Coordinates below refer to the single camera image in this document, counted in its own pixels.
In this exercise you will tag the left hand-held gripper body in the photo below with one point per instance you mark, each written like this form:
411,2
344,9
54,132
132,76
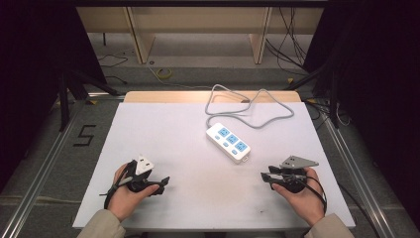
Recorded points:
142,165

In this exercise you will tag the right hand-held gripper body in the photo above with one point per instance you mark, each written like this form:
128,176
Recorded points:
294,183

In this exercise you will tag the person's right hand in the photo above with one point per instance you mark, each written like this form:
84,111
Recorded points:
307,201

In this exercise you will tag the person's left hand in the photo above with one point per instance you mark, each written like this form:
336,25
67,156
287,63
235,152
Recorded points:
124,201

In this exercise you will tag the white power strip blue sockets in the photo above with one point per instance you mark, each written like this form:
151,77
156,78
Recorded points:
228,142

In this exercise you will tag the yellow tape roll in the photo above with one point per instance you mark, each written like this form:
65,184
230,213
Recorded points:
163,73

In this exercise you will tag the black metal stand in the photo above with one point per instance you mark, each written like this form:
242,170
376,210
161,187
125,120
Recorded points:
66,95
332,95

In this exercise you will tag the dark curtain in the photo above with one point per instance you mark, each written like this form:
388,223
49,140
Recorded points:
33,82
379,82

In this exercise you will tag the light wooden bench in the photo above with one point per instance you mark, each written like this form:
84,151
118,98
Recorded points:
198,20

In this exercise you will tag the aluminium floor rail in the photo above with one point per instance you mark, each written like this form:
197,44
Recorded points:
36,178
360,178

